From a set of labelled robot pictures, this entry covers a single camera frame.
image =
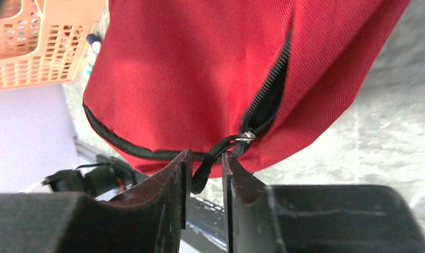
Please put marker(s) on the orange plastic file organizer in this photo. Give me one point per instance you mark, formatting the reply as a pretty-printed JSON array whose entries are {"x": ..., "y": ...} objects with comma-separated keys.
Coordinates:
[{"x": 43, "y": 42}]

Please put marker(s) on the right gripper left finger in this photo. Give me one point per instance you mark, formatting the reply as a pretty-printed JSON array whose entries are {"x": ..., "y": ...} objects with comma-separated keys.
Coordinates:
[{"x": 147, "y": 218}]

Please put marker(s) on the green white glue stick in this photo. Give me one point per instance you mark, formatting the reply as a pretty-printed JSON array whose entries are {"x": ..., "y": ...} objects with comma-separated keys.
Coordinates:
[{"x": 90, "y": 61}]

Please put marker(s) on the red backpack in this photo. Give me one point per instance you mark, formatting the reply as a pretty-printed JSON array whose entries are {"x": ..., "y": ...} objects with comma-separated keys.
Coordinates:
[{"x": 263, "y": 78}]

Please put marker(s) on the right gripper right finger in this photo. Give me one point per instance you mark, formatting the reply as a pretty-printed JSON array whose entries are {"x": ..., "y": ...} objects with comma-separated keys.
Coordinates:
[{"x": 314, "y": 218}]

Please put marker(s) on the blue capped white marker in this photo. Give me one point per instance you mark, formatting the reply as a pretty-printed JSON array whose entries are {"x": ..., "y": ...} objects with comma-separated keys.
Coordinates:
[{"x": 94, "y": 41}]

